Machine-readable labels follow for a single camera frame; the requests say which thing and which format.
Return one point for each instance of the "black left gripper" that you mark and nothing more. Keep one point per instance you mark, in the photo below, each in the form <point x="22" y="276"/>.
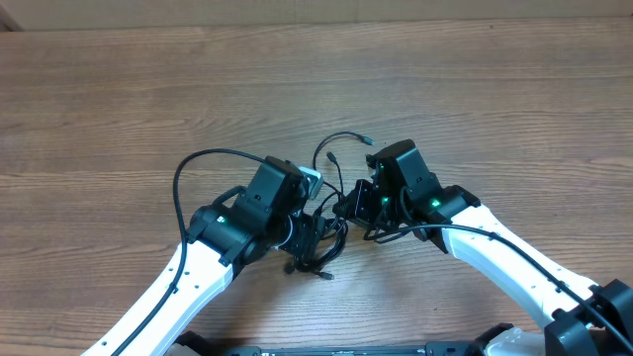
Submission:
<point x="308" y="230"/>

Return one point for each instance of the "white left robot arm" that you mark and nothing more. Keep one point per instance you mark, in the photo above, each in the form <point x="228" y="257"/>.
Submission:
<point x="237" y="229"/>

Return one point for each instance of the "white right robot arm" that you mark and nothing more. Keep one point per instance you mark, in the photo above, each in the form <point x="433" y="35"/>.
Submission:
<point x="576" y="315"/>

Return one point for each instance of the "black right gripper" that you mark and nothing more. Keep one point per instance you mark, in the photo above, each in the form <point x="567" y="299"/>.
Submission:
<point x="358" y="207"/>

